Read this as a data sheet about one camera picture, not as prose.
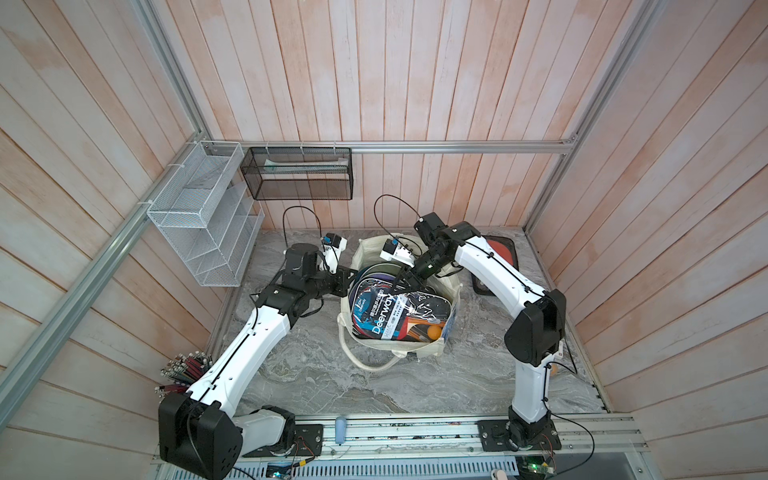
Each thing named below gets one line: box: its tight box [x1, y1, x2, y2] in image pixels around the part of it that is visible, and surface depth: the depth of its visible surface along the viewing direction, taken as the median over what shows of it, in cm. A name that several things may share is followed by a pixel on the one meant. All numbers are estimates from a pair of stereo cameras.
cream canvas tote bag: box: [337, 236, 463, 371], surface depth 77 cm
